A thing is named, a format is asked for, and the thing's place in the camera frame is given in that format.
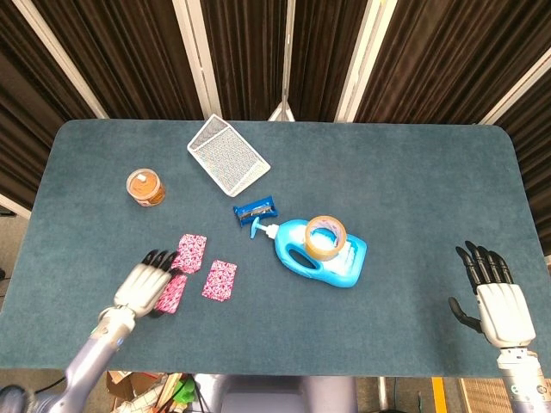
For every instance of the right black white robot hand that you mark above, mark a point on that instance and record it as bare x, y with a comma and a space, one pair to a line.
503, 312

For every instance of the thin white pole with base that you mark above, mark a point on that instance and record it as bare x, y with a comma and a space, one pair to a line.
282, 112

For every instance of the blue felt table cover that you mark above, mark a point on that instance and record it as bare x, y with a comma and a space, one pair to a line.
387, 193

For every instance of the jar with orange contents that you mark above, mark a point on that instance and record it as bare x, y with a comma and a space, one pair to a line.
145, 187

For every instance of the dark brown curtain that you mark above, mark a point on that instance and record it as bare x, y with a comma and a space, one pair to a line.
129, 56

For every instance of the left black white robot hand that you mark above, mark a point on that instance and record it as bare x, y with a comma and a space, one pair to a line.
142, 288

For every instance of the brown packing tape roll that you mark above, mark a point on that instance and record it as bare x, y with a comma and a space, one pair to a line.
313, 247

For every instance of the blue pump detergent bottle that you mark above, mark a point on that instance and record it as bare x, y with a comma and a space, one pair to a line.
292, 241

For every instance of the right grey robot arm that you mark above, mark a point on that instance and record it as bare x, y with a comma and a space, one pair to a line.
521, 378

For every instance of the pink patterned sponge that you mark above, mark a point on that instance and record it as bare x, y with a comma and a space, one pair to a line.
220, 280
172, 297
191, 254

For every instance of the green plastic object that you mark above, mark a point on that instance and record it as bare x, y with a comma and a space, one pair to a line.
186, 391

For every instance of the cardboard box with clutter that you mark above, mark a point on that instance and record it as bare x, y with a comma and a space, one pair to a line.
133, 391

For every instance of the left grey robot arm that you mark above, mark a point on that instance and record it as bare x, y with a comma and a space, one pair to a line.
90, 357

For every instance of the blue snack packet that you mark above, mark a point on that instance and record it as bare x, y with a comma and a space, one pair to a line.
256, 211

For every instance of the white frame post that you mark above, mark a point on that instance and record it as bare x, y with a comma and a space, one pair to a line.
516, 86
359, 64
60, 56
198, 56

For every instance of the woven tan mat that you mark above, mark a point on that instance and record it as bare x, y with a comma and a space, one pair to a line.
484, 396

